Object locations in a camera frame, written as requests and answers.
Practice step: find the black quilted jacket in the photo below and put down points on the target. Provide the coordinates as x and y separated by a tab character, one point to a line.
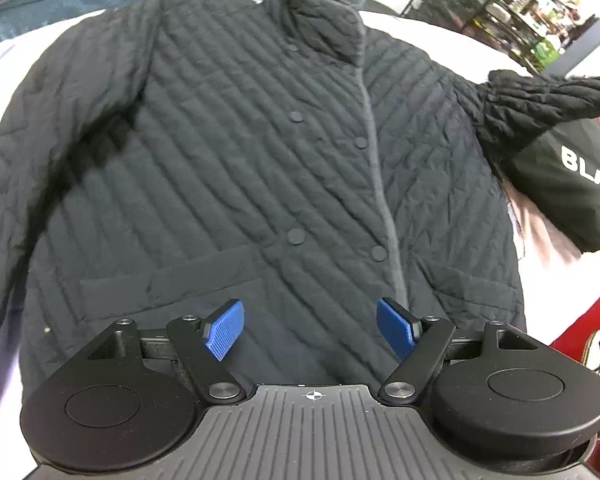
220	170

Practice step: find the pink cloth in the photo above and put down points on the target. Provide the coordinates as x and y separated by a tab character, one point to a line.
545	260

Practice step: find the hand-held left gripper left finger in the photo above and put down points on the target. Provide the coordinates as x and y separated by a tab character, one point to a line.
224	331

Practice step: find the red cloth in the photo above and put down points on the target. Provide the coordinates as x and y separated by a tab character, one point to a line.
587	310

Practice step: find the cluttered goods shelf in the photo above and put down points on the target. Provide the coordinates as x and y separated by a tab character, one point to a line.
555	5

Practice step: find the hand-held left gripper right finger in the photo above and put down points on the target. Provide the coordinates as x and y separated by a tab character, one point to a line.
394	327

